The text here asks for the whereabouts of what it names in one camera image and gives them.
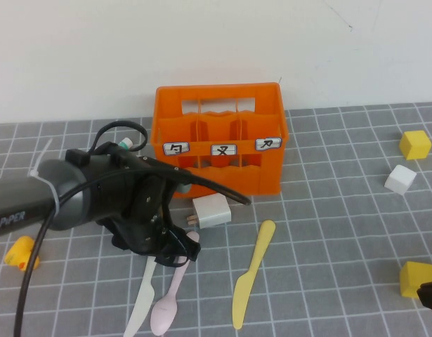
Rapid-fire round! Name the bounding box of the white cube block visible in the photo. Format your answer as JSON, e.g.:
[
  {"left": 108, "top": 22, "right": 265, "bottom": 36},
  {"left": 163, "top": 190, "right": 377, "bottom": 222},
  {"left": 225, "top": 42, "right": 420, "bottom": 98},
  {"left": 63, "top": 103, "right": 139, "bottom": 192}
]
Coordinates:
[{"left": 384, "top": 164, "right": 417, "bottom": 196}]

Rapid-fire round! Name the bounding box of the yellow plastic knife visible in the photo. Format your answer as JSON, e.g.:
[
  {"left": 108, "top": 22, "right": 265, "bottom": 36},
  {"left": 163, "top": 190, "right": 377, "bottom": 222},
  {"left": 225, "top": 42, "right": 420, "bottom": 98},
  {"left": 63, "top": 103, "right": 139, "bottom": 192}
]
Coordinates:
[{"left": 231, "top": 220, "right": 277, "bottom": 330}]

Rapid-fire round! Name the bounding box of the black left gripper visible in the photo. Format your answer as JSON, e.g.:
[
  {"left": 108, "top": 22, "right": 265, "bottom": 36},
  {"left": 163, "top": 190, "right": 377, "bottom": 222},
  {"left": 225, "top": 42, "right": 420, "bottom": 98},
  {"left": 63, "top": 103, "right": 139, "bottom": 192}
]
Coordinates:
[{"left": 111, "top": 171, "right": 202, "bottom": 270}]

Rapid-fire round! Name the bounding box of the yellow cube block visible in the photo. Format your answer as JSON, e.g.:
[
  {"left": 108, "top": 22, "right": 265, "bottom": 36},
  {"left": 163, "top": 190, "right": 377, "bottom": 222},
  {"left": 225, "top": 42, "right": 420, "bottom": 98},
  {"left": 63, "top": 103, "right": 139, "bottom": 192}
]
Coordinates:
[
  {"left": 399, "top": 260, "right": 432, "bottom": 299},
  {"left": 398, "top": 130, "right": 432, "bottom": 161}
]

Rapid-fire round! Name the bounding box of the white charger plug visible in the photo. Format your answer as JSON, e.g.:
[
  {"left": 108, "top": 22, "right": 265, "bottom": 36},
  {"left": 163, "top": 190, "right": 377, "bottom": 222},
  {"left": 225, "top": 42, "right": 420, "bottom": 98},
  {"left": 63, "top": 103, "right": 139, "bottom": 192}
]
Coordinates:
[{"left": 185, "top": 194, "right": 233, "bottom": 230}]

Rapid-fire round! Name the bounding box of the white plastic knife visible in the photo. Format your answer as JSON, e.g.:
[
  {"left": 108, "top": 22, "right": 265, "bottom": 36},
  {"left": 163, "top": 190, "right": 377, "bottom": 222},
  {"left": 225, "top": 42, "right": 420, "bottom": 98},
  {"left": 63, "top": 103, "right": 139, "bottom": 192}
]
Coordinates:
[{"left": 123, "top": 258, "right": 157, "bottom": 337}]

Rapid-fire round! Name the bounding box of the paper label knife character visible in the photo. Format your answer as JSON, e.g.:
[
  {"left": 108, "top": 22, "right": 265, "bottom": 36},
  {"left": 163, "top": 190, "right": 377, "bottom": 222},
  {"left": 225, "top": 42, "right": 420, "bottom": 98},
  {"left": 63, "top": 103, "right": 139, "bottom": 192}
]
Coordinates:
[{"left": 254, "top": 136, "right": 283, "bottom": 151}]

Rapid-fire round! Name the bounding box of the paper label spoon character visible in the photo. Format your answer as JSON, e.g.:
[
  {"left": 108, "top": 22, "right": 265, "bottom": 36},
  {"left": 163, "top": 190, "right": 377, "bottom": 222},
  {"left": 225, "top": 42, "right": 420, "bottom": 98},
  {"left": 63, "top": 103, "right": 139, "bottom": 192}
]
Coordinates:
[{"left": 162, "top": 141, "right": 191, "bottom": 156}]

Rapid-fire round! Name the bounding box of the pink plastic spoon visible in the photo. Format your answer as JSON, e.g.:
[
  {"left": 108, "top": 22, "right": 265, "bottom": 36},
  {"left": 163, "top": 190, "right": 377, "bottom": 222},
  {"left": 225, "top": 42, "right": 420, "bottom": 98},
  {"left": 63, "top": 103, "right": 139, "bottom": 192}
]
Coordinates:
[{"left": 150, "top": 230, "right": 200, "bottom": 336}]

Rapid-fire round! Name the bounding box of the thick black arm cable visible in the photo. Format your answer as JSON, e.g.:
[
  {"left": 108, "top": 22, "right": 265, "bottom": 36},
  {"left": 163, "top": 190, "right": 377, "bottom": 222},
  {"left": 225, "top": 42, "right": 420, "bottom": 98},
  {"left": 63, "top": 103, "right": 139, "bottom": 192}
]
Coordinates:
[{"left": 13, "top": 174, "right": 110, "bottom": 337}]

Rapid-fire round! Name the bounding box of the white zip tie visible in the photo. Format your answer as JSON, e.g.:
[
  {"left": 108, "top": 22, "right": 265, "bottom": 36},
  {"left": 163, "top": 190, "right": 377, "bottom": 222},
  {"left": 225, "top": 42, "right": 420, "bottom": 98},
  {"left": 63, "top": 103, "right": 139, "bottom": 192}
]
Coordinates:
[{"left": 27, "top": 138, "right": 63, "bottom": 219}]

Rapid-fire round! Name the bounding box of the orange plastic cutlery holder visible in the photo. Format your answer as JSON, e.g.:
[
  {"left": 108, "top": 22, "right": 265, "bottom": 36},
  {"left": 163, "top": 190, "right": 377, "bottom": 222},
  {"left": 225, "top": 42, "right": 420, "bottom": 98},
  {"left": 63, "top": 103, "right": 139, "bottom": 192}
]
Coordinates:
[{"left": 150, "top": 81, "right": 290, "bottom": 199}]

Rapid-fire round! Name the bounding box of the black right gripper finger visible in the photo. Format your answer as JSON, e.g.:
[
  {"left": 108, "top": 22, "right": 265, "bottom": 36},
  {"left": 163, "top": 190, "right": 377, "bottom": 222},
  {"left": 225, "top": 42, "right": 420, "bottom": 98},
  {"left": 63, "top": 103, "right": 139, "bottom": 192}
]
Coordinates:
[{"left": 416, "top": 279, "right": 432, "bottom": 314}]

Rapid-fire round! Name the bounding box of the yellow rubber duck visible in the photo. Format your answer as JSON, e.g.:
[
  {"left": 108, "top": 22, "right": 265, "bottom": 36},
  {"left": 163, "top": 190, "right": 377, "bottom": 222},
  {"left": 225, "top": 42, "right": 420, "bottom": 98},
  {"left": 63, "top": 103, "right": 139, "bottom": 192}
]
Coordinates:
[{"left": 4, "top": 235, "right": 41, "bottom": 274}]

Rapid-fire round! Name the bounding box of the paper label fork character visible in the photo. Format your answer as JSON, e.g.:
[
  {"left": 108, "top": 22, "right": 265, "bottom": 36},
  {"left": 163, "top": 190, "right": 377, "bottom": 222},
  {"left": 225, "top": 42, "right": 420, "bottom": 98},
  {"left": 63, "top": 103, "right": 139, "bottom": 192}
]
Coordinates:
[{"left": 210, "top": 143, "right": 238, "bottom": 157}]

